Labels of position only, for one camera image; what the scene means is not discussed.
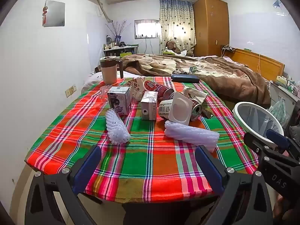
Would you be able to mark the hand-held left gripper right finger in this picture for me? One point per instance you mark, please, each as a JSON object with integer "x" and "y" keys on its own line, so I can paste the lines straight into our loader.
{"x": 208, "y": 166}

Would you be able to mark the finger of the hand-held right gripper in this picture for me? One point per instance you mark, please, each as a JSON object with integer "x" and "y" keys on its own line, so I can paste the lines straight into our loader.
{"x": 276, "y": 138}
{"x": 253, "y": 141}

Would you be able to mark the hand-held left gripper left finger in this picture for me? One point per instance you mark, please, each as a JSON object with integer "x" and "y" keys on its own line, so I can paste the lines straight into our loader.
{"x": 86, "y": 166}

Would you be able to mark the white trash bin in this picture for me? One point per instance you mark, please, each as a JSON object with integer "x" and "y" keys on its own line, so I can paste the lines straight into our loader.
{"x": 238, "y": 114}

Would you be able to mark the white foam net sleeve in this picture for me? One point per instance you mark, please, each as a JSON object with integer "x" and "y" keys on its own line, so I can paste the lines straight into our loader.
{"x": 194, "y": 136}
{"x": 117, "y": 129}

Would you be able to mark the small dark object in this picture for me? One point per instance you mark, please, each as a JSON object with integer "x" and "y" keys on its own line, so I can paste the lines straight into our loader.
{"x": 207, "y": 113}

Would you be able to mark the red milk can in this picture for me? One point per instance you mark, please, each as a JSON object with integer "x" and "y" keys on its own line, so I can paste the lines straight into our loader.
{"x": 154, "y": 88}
{"x": 196, "y": 111}

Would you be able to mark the white plastic yogurt cup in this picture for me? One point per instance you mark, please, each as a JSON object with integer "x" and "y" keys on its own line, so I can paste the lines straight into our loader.
{"x": 179, "y": 107}

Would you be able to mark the blue and white milk carton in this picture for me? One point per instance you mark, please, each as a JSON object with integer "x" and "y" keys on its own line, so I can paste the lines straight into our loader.
{"x": 118, "y": 100}

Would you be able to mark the white paper box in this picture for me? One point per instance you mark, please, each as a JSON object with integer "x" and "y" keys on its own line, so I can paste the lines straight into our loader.
{"x": 196, "y": 93}

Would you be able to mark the clear plastic bottle red label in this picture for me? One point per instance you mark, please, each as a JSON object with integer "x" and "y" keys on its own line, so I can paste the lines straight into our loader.
{"x": 104, "y": 92}

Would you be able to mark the red and white milk carton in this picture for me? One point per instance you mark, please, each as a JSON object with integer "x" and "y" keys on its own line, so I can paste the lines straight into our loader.
{"x": 148, "y": 105}

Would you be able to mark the printed paper cup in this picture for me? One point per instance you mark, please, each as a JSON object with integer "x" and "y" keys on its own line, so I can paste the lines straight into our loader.
{"x": 134, "y": 84}

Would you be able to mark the green plastic bag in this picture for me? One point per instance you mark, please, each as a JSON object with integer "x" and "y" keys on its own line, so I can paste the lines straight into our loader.
{"x": 279, "y": 110}

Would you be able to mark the white nightstand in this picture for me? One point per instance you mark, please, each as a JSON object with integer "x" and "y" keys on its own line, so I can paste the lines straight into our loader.
{"x": 281, "y": 93}

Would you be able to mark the plaid tablecloth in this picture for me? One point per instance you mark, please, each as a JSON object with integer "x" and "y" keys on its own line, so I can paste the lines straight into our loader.
{"x": 140, "y": 164}

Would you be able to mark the pile of medicine boxes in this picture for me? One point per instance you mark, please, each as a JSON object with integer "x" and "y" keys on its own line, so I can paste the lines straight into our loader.
{"x": 288, "y": 83}

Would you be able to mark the brown blanket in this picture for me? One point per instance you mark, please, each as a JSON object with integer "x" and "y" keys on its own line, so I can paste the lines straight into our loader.
{"x": 222, "y": 79}

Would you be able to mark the wooden headboard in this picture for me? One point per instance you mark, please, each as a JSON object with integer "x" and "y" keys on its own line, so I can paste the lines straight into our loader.
{"x": 267, "y": 65}

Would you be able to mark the dark blue glasses case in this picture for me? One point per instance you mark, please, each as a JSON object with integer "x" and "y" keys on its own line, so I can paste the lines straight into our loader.
{"x": 185, "y": 78}

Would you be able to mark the small green box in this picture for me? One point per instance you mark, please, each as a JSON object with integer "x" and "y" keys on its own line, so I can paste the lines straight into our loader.
{"x": 192, "y": 69}

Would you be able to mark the brown lidded mug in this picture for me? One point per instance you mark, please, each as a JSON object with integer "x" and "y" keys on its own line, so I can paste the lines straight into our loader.
{"x": 109, "y": 72}

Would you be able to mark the power strip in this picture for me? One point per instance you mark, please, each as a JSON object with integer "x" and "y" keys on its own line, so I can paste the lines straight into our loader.
{"x": 227, "y": 48}

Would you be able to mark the dark wrapper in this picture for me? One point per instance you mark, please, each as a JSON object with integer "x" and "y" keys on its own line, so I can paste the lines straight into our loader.
{"x": 180, "y": 72}

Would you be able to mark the shelf with bottles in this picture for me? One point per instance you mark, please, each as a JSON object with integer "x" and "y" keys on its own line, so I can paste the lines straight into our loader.
{"x": 117, "y": 50}

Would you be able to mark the wooden wardrobe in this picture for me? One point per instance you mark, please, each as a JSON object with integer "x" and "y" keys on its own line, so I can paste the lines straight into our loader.
{"x": 211, "y": 28}

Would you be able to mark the brown teddy bear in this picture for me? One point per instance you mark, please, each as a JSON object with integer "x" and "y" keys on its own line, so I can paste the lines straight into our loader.
{"x": 171, "y": 45}

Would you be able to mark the dried branches in vase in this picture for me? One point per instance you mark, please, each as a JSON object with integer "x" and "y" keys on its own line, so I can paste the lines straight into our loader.
{"x": 116, "y": 31}

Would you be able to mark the patterned curtain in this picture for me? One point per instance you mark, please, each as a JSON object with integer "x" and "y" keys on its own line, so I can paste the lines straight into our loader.
{"x": 175, "y": 21}

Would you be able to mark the wrapped air conditioner pipe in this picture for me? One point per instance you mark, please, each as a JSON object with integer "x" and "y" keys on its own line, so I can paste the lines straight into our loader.
{"x": 103, "y": 8}

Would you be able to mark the wall outlet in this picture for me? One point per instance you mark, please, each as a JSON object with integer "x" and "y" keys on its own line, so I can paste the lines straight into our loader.
{"x": 70, "y": 90}

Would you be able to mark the blue flower wall sticker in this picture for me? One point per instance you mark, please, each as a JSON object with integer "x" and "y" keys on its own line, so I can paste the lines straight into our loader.
{"x": 277, "y": 4}

